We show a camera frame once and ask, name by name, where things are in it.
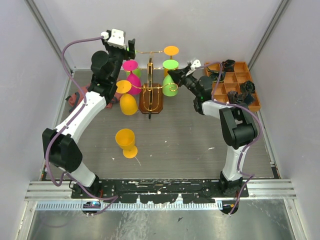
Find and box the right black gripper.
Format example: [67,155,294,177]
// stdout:
[168,66,201,98]

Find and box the green wine glass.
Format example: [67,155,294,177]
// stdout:
[162,59,179,97]
[126,48,142,79]

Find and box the pink plastic wine glass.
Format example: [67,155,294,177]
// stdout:
[122,60,141,95]

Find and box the orange wine glass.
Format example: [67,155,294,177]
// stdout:
[162,45,179,77]
[115,128,138,159]

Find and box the yellow plastic wine glass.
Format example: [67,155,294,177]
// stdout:
[116,80,138,116]

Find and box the orange wine glass front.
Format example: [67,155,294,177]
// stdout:
[115,128,138,159]

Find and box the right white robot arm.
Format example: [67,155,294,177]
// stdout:
[168,66,258,197]

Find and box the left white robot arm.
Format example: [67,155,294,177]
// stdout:
[42,39,136,200]

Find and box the black crumpled item left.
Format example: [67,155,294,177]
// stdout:
[208,69,226,83]

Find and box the black crumpled item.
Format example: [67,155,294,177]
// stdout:
[222,59,236,72]
[227,91,256,106]
[208,69,226,83]
[239,80,256,94]

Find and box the orange compartment tray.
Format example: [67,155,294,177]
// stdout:
[204,61,261,113]

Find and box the black crumpled item top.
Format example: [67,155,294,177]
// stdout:
[222,59,236,72]

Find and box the black crumpled item bottom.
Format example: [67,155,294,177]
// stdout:
[227,91,256,106]

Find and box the black crumpled item right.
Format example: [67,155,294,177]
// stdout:
[239,80,256,94]

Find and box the red printed cloth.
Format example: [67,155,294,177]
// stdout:
[65,90,123,114]

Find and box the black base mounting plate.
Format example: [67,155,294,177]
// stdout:
[68,178,250,204]

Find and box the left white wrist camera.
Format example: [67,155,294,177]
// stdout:
[100,28,127,50]

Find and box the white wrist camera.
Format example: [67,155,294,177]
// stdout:
[186,59,201,76]
[100,28,127,50]

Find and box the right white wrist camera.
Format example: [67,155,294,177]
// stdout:
[186,59,201,76]

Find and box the gold wire wine glass rack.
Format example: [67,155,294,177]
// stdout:
[136,49,165,120]

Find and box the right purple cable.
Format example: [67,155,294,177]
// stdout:
[194,62,263,217]

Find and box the aluminium frame rail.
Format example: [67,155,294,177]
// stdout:
[24,178,297,201]

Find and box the slotted grey cable duct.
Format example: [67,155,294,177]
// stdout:
[35,201,223,211]

